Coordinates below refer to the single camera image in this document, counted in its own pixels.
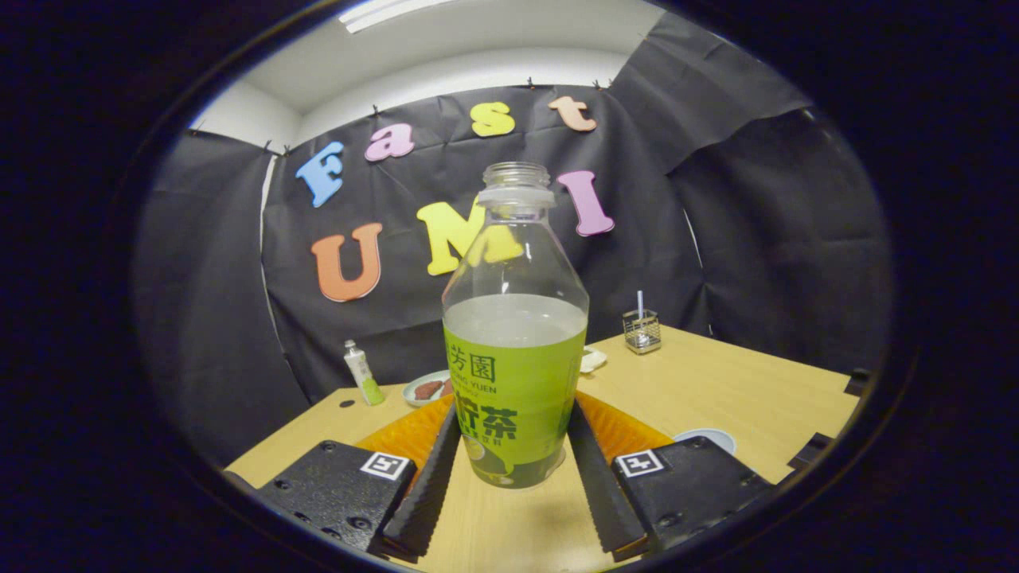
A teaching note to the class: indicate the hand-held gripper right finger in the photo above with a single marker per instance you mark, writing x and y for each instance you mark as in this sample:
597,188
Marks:
597,493

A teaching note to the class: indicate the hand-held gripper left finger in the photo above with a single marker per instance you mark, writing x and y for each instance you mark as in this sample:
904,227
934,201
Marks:
434,485

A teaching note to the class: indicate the white green squeeze bottle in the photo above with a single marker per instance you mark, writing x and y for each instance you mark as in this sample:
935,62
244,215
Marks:
363,374

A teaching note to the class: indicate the clear green label juice bottle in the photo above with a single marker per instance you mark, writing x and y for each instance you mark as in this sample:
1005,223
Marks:
513,382

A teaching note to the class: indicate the ceiling light panel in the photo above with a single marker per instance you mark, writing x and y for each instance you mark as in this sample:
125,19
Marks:
382,12

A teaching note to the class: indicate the wooden table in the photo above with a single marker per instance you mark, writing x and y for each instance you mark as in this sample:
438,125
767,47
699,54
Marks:
716,390

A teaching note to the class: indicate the light grey cup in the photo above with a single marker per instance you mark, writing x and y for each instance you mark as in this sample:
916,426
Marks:
704,436

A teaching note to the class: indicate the black backdrop cloth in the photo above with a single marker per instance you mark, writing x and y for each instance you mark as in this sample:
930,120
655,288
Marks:
677,239

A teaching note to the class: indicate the pale green plate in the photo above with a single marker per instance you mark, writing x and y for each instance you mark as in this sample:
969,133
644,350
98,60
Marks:
422,395

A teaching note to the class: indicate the white straw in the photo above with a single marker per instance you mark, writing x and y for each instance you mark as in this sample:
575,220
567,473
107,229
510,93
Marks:
639,302

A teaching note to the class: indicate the white divided food tray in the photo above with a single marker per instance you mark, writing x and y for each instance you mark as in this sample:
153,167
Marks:
593,360

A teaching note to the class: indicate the black table clamp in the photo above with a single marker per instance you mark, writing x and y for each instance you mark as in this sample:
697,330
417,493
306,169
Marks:
812,451

